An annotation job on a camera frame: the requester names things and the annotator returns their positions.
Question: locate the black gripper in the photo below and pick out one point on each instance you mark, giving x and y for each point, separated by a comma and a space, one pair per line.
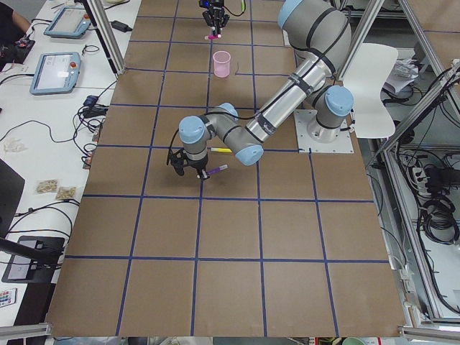
197, 164
214, 13

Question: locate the purple highlighter pen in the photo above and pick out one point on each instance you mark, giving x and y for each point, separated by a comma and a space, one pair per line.
217, 170

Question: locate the pink highlighter pen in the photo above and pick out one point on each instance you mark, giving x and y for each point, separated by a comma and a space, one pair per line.
212, 37

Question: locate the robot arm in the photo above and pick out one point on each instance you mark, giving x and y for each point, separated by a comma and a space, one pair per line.
321, 35

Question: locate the pink mesh cup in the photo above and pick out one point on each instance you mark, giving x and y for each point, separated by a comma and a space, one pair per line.
221, 64

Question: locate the yellow highlighter pen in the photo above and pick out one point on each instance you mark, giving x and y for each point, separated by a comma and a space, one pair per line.
220, 150

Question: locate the black power adapter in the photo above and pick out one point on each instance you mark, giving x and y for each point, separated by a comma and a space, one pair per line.
120, 26

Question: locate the blue black usb adapter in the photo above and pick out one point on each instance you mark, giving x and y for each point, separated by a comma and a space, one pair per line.
90, 101

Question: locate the bag of nuts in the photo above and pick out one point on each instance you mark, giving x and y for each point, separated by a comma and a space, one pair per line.
47, 186
65, 193

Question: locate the far teach pendant tablet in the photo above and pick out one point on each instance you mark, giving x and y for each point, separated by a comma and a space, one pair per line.
70, 22

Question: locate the teach pendant tablet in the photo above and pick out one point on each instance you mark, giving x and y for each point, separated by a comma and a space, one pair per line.
70, 22
56, 73

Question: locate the white plastic chair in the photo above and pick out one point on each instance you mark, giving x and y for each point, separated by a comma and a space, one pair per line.
365, 78

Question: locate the near teach pendant tablet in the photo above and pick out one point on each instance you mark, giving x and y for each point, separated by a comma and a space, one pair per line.
56, 73

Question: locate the crumpled white tissue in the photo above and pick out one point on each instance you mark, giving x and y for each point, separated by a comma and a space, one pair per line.
14, 146

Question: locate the colourful remote control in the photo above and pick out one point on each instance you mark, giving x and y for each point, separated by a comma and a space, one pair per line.
8, 297

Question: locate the white power strip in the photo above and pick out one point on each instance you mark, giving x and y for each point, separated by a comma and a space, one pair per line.
419, 179

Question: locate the aluminium frame post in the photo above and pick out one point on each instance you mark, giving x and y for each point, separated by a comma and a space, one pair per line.
97, 14

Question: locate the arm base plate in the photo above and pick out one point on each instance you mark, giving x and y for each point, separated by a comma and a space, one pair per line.
312, 138

